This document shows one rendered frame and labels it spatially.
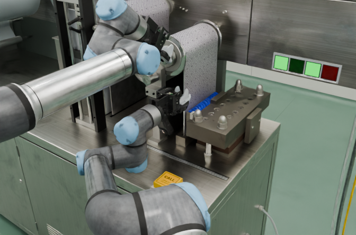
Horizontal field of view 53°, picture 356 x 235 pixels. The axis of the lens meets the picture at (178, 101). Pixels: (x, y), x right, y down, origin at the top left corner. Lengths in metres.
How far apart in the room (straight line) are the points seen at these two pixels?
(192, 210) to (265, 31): 0.86
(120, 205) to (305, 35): 0.93
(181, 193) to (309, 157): 2.32
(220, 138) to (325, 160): 1.88
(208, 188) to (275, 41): 0.62
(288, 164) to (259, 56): 1.56
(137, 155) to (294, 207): 1.60
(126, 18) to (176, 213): 0.52
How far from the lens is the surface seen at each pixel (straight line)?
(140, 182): 1.22
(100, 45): 0.95
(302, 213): 2.52
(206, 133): 1.26
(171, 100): 1.19
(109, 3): 0.97
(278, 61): 1.44
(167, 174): 1.21
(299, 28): 1.39
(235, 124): 1.29
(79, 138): 1.49
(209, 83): 1.45
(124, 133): 1.06
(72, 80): 0.75
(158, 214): 0.75
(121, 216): 0.75
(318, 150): 3.15
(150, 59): 0.86
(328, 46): 1.38
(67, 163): 1.53
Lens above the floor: 1.68
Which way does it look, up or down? 27 degrees down
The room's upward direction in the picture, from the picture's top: straight up
